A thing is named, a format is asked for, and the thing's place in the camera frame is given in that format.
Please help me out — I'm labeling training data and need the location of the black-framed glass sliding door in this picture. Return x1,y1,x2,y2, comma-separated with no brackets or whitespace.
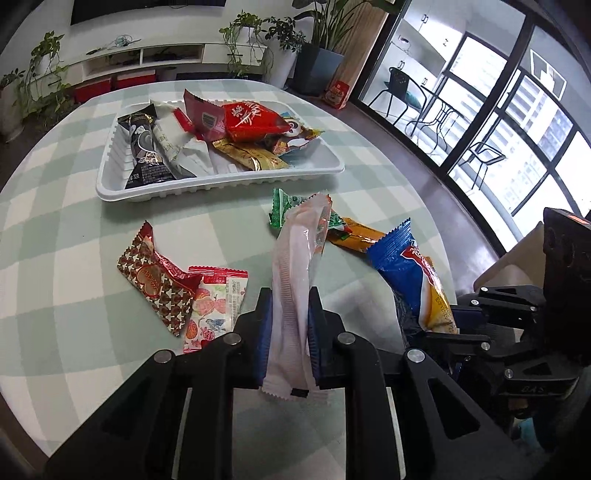
351,0,591,259

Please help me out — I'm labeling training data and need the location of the trailing ivy plant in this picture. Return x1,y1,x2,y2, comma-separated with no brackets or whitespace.
219,10,264,79

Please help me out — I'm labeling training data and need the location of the white plastic tray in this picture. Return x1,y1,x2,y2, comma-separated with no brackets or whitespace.
95,95,346,204

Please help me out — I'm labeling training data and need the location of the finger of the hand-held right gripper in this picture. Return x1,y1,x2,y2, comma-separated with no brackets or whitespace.
425,330,511,367
455,286,548,324

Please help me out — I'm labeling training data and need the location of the white television cabinet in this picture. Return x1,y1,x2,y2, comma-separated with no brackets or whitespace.
60,41,278,88

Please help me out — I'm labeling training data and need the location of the small red and white packet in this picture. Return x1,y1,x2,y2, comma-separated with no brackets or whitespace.
172,107,197,134

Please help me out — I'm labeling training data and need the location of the black metal balcony table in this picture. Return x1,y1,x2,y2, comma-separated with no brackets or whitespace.
406,83,462,155

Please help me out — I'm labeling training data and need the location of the red storage box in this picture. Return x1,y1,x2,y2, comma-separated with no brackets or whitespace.
74,78,113,103
115,70,155,90

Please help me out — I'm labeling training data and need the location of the maroon snack packet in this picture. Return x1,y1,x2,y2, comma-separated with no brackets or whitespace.
183,89,229,140

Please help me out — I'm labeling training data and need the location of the blue panda snack packet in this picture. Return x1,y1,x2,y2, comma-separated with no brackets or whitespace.
270,111,324,160

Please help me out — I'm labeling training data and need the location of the red gift bag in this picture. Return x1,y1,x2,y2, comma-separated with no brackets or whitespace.
324,79,352,110

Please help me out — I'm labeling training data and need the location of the trailing pothos plant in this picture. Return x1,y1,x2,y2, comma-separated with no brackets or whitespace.
14,30,77,121

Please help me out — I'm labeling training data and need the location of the beige chair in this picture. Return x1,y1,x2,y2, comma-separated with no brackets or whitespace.
473,222,546,296

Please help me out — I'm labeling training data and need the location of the pink cartoon snack packet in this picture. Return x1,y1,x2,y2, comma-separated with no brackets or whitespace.
261,193,333,407

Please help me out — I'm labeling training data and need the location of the white red-edged long packet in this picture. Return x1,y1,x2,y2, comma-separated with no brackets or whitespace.
150,99,218,181

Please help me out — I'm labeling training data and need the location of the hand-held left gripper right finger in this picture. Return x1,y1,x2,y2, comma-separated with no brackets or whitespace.
307,286,522,480

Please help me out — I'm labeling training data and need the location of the dark blue packet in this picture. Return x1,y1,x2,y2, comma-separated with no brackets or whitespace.
392,286,428,347

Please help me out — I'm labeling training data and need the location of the brown star-patterned packet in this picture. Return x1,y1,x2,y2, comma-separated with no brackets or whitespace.
116,220,202,337

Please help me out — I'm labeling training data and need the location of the large red snack packet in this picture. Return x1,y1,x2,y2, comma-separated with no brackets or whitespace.
221,99,291,143

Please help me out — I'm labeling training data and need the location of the gold foil packet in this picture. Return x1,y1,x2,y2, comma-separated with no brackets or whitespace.
211,137,289,172

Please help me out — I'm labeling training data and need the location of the black television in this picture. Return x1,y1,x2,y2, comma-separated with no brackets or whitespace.
69,0,227,24

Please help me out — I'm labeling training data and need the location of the blue and yellow packet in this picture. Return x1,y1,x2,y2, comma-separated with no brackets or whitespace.
367,218,460,335

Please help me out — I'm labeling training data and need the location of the black snack packet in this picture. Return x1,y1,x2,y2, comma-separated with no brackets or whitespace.
117,104,178,189

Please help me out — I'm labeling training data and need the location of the red and white fruit-print packet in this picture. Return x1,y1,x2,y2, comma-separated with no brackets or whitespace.
183,265,249,355

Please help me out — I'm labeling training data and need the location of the orange snack packet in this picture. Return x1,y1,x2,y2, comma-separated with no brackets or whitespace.
325,217,386,254

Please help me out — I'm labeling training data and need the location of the plant in tall white pot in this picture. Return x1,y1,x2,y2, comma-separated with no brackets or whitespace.
261,16,305,89

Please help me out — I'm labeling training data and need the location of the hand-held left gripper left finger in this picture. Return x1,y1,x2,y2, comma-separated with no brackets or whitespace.
46,287,273,480

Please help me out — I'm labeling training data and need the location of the large-leaved plant in grey-blue pot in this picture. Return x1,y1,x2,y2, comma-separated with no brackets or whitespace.
293,0,398,97

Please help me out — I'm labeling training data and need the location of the white balcony cabinet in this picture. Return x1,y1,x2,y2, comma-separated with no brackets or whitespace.
383,0,467,88

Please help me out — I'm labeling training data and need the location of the green snack packet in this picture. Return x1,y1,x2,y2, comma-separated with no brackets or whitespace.
269,187,345,232

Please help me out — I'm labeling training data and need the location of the plant in white ribbed pot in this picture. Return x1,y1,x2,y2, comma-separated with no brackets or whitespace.
0,69,26,139

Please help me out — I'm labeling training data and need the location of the green checked tablecloth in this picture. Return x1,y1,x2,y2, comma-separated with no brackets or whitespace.
0,78,462,480

